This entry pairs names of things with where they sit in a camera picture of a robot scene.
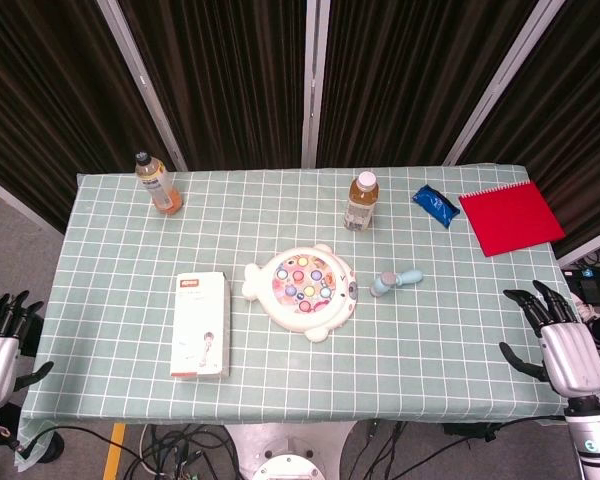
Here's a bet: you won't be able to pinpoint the light blue toy hammer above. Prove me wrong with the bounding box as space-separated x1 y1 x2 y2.
370 268 424 299

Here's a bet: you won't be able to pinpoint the blue snack packet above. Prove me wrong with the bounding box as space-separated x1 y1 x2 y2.
411 184 461 230

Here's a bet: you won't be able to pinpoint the grey partition frame rail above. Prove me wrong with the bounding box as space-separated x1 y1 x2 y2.
558 233 600 267
0 169 65 236

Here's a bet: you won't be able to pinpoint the black power strip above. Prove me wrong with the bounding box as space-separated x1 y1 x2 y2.
561 266 600 307

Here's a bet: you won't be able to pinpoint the tea bottle white cap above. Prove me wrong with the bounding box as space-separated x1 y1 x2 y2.
343 170 382 233

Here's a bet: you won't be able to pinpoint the orange drink bottle black cap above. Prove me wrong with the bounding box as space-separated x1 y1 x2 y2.
133 151 185 217

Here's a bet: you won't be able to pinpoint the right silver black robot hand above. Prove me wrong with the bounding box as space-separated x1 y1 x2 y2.
498 279 600 401

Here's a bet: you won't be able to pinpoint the tangled black floor cables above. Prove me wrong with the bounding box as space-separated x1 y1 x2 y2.
123 423 242 480

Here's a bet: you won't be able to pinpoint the long black floor cable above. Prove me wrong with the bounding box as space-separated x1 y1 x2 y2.
15 424 149 480

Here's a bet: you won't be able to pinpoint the white orange product box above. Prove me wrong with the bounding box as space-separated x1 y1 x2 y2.
169 272 231 380

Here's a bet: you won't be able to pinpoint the black box under table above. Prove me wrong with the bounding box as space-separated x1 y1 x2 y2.
441 422 504 444

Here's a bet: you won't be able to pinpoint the green checked tablecloth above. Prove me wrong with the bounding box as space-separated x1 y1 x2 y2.
13 164 600 472

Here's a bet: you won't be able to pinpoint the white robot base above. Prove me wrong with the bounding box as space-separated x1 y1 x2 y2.
224 422 359 480

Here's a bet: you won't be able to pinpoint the grey partition frame post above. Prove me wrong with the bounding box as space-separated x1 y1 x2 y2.
442 0 566 167
97 0 189 173
299 0 331 169

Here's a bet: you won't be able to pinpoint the white fishing toy game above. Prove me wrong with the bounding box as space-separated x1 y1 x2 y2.
241 243 360 344

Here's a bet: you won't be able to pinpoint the dark brown curtain panel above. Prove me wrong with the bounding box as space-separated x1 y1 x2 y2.
458 0 600 259
117 0 310 172
315 0 545 169
0 0 177 234

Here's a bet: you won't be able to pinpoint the red spiral notebook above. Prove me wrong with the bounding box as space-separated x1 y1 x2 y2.
458 180 567 258

